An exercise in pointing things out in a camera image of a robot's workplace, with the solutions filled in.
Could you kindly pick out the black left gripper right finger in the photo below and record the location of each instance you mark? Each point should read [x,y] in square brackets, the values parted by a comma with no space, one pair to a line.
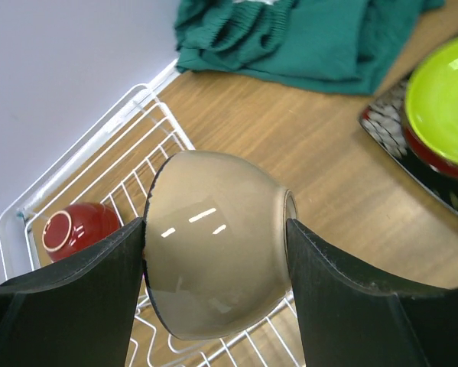
[351,313]

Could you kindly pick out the red floral round plate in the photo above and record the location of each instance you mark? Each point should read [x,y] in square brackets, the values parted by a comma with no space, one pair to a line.
[432,160]

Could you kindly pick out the white wire dish rack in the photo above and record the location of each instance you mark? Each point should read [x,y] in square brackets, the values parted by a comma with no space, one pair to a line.
[113,163]

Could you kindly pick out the black square floral plate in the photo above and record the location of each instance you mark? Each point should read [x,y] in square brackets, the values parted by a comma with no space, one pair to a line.
[381,120]

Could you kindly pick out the green hooded garment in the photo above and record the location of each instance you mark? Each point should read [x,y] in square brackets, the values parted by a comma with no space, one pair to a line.
[344,47]

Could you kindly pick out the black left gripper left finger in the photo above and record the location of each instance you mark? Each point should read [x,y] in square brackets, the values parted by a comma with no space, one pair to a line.
[78,311]

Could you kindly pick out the green round plate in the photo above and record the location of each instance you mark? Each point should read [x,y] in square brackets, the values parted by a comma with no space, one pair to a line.
[431,101]

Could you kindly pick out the red bowl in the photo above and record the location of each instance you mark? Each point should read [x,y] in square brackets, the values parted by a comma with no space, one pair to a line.
[77,227]

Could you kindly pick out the beige ceramic bowl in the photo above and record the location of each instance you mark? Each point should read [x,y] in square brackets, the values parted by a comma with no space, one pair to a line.
[215,244]

